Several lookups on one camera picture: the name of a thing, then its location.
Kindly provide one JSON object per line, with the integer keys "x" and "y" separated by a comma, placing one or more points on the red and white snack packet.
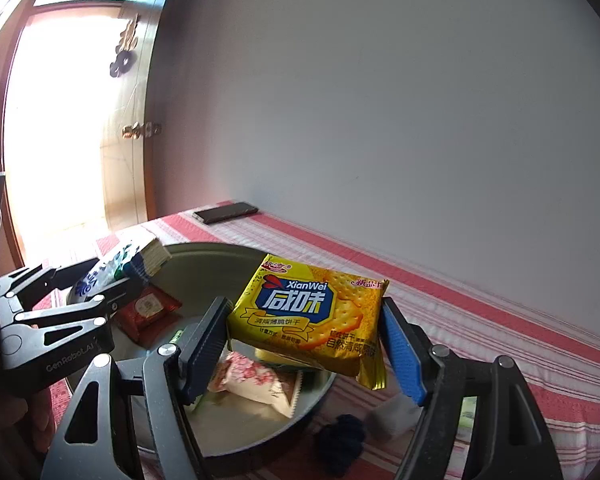
{"x": 147, "y": 310}

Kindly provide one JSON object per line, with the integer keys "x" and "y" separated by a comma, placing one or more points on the dark blue scrunchie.
{"x": 340, "y": 440}

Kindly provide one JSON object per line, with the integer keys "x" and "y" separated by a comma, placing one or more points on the wooden door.
{"x": 129, "y": 185}

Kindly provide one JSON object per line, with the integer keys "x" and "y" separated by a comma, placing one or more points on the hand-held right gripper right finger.
{"x": 402, "y": 355}

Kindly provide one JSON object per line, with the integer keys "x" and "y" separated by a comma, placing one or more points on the black smartphone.
{"x": 224, "y": 213}

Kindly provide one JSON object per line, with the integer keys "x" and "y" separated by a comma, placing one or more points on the round metal tin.
{"x": 240, "y": 435}

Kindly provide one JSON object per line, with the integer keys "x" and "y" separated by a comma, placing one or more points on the white and blue tissue packet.
{"x": 109, "y": 265}

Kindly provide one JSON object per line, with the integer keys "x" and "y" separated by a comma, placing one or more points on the dark door ornament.
{"x": 124, "y": 47}

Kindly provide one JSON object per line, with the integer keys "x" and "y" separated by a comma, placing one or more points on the pink floral snack packet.
{"x": 255, "y": 380}

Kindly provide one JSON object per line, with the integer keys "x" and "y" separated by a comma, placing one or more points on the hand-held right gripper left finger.
{"x": 204, "y": 350}

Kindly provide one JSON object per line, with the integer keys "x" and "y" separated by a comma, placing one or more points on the yellow cracker packet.
{"x": 300, "y": 315}

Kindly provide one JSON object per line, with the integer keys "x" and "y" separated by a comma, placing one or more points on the red striped tablecloth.
{"x": 480, "y": 335}

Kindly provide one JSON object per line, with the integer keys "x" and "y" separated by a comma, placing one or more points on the brass door latch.
{"x": 139, "y": 130}

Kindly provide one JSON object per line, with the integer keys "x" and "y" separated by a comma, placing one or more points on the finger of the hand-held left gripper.
{"x": 69, "y": 310}
{"x": 34, "y": 280}

